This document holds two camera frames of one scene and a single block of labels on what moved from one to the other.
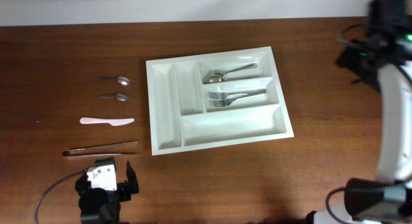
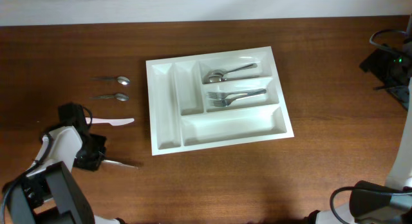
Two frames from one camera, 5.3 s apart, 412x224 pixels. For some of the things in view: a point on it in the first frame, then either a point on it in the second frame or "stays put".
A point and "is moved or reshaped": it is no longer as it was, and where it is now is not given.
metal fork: [224, 95] stays put
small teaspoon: [121, 80] stays put
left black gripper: [123, 192] → [90, 167]
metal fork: [226, 96] stays put
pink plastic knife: [114, 121] stays put
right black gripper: [354, 60] → [374, 64]
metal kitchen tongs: [82, 152] is moved or reshaped
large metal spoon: [217, 76] stays put
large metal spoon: [219, 74] stays put
